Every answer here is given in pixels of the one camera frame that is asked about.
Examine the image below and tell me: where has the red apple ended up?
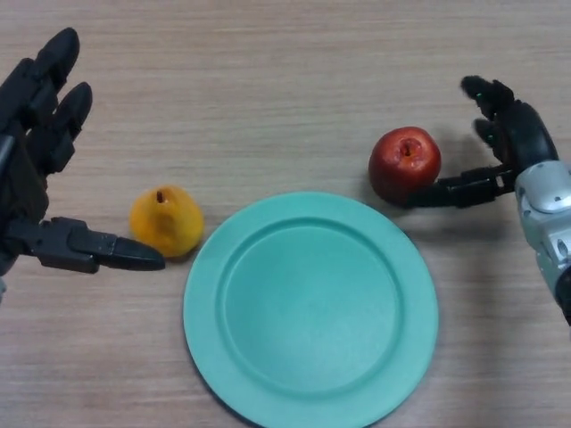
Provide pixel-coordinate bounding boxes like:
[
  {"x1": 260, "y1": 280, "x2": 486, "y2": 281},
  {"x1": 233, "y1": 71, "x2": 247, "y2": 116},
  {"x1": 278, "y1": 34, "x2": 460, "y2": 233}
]
[{"x1": 368, "y1": 127, "x2": 443, "y2": 205}]

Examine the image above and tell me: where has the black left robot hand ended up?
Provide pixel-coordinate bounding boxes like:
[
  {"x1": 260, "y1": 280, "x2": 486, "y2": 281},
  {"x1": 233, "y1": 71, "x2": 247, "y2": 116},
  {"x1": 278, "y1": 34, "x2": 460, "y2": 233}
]
[{"x1": 0, "y1": 27, "x2": 166, "y2": 277}]

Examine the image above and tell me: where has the yellow pear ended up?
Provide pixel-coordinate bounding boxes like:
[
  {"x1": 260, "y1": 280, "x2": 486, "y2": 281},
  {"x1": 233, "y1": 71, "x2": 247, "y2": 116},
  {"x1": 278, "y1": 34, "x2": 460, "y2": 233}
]
[{"x1": 128, "y1": 184, "x2": 205, "y2": 259}]

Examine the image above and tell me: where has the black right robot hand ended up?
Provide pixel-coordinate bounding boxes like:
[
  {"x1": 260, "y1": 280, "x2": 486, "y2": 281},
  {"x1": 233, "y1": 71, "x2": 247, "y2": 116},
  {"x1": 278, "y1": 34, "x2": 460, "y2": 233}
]
[{"x1": 404, "y1": 74, "x2": 561, "y2": 210}]

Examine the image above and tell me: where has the green round plate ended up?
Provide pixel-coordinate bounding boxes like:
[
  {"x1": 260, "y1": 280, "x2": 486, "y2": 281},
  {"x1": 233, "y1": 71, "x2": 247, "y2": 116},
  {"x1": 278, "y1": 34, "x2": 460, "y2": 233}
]
[{"x1": 182, "y1": 191, "x2": 440, "y2": 428}]

